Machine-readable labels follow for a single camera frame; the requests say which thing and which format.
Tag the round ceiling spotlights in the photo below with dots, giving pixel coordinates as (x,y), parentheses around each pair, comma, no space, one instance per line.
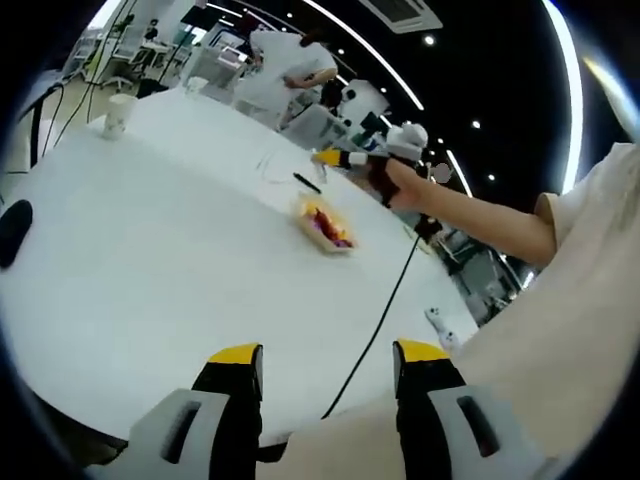
(428,39)

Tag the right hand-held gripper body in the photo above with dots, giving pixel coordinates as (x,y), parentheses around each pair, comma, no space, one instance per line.
(405,140)

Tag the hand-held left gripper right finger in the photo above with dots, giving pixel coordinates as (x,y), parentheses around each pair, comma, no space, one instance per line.
(425,390)

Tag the operator in beige shirt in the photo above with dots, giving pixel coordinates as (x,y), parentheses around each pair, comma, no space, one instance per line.
(575,310)

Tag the yellow food packet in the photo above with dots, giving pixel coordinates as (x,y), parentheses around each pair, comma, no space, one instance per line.
(311,206)

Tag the plain white paper cup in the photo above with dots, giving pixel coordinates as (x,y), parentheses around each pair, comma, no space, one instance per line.
(196,86)

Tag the white side desk black legs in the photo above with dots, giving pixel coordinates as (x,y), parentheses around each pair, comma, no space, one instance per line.
(36,135)

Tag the white game controller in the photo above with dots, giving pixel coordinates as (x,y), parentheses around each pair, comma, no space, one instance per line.
(442,330)

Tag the person's right hand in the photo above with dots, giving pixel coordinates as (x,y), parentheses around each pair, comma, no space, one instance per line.
(417,192)

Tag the ceiling air conditioner vent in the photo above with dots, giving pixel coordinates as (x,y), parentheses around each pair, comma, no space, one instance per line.
(405,12)

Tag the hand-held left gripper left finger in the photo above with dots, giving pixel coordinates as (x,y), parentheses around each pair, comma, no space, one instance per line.
(222,395)

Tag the printed paper cup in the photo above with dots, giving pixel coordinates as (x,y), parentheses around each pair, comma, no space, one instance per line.
(117,117)

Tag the cream hexagonal container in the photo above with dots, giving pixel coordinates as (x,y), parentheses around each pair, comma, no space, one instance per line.
(330,248)

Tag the purple food packet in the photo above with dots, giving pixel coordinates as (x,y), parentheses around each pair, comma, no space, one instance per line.
(342,243)

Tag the black computer mouse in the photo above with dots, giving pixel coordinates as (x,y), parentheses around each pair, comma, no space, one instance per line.
(15,232)

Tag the long ceiling light strip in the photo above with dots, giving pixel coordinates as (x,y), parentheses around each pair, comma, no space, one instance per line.
(410,93)
(577,130)
(459,172)

